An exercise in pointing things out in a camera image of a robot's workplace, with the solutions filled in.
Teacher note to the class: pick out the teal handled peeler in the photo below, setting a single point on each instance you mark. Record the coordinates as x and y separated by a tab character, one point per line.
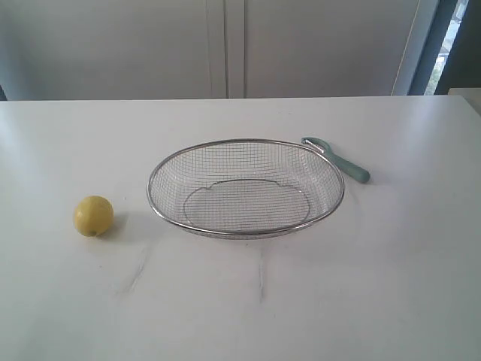
356	172

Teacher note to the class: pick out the yellow lemon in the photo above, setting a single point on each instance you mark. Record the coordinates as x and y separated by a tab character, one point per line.
93	216

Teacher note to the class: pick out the white cabinet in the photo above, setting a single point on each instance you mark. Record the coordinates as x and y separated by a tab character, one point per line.
72	50

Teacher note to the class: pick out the oval metal wire basket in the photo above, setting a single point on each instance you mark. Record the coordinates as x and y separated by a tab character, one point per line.
246	188

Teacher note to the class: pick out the window frame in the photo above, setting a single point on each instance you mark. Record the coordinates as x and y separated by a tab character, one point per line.
436	47

